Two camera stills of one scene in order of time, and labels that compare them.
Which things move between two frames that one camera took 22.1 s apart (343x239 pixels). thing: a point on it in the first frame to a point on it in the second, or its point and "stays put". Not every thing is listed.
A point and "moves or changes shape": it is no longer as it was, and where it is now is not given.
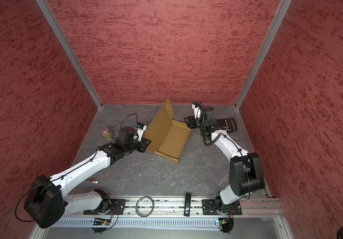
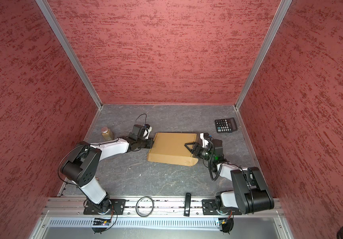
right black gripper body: [195, 123] to [202, 152]
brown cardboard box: [166, 138] moves or changes shape
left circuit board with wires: [100, 221] stays put
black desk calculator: [229, 124] stays put
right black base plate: [213, 206] stays put
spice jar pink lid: [107, 134] stays put
